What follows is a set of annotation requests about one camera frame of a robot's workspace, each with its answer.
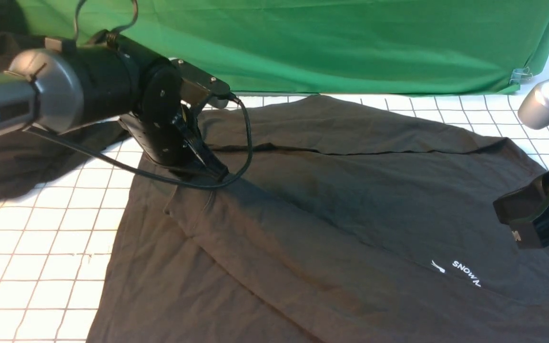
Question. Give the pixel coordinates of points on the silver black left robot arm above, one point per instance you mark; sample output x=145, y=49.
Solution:
x=63, y=87

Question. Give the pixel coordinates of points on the black garment pile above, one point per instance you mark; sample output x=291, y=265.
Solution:
x=25, y=159

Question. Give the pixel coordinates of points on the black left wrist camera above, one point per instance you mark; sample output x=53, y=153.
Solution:
x=199, y=88

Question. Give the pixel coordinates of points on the metal binder clip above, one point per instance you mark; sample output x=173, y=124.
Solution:
x=520, y=75

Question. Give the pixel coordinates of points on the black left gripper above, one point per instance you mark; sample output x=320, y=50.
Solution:
x=166, y=127

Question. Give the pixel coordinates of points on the green backdrop cloth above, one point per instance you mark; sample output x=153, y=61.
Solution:
x=405, y=47

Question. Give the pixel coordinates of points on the gray long-sleeve top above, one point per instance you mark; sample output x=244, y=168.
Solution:
x=352, y=225

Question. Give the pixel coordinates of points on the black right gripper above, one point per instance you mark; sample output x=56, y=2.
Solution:
x=526, y=212

